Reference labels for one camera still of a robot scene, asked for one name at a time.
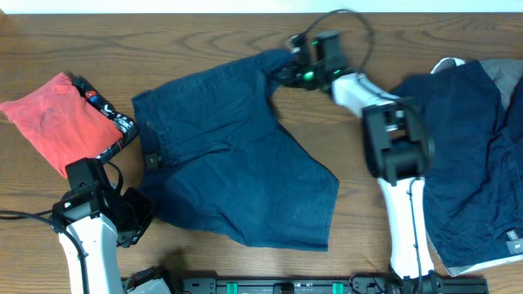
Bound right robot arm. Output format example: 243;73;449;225
275;30;444;293

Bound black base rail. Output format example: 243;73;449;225
176;271;489;294

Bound navy blue shorts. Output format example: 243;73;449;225
132;49;339;252

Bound left black cable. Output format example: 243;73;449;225
0;210;91;294

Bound folded red cloth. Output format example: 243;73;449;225
1;73;123;177

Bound right black cable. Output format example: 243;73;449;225
297;8;434;283

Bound black white patterned garment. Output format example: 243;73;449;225
69;74;139;163

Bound black cable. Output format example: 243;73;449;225
0;210;91;294
297;8;434;283

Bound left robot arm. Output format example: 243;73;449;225
50;158;171;294

